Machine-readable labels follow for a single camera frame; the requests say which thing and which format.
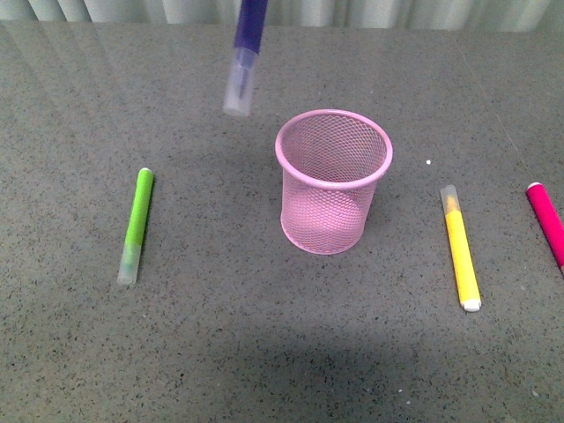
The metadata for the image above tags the white pleated curtain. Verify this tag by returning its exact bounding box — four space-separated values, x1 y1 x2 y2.
1 0 563 33

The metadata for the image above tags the pink marker pen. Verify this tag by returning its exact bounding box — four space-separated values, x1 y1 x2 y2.
526 182 563 272

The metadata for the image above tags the pink mesh metal cup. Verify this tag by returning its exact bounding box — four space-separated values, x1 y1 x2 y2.
275 109 393 255

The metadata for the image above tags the green marker pen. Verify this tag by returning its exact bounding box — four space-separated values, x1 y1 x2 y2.
117 167 154 286

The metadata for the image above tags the yellow marker pen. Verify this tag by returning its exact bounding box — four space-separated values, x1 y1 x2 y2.
440 185 482 313

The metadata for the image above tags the purple marker pen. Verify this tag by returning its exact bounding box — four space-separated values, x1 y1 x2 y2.
223 0 268 116

